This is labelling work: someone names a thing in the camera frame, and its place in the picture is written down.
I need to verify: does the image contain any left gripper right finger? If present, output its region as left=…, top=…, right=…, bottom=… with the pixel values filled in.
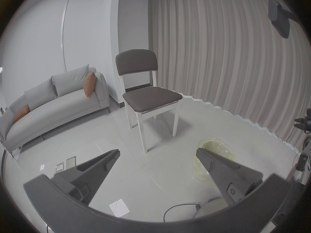
left=196, top=148, right=264, bottom=207

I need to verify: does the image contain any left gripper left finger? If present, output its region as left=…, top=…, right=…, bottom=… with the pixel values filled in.
left=51, top=149, right=121, bottom=205

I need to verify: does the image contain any yellow plastic bag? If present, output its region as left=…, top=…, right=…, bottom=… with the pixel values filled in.
left=193, top=137, right=236, bottom=186

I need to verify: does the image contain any white trash bin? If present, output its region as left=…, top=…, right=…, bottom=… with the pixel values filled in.
left=194, top=139, right=234, bottom=185

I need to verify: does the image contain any pale grey sofa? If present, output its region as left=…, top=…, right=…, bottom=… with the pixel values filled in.
left=0, top=63, right=111, bottom=159

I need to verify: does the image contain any orange cushion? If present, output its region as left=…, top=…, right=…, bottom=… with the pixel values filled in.
left=84, top=72, right=97, bottom=97
left=13, top=104, right=30, bottom=124

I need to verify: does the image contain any pale grey cushion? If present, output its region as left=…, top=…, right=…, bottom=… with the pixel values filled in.
left=52, top=64, right=90, bottom=98
left=24, top=77, right=58, bottom=111

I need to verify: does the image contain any white chair with grey seat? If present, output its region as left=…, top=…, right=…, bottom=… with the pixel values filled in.
left=115, top=49, right=183, bottom=154

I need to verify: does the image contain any beige curtain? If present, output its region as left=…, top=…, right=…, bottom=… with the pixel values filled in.
left=148, top=0, right=311, bottom=150

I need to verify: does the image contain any grey cable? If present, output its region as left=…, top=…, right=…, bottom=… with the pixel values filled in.
left=163, top=203, right=201, bottom=222

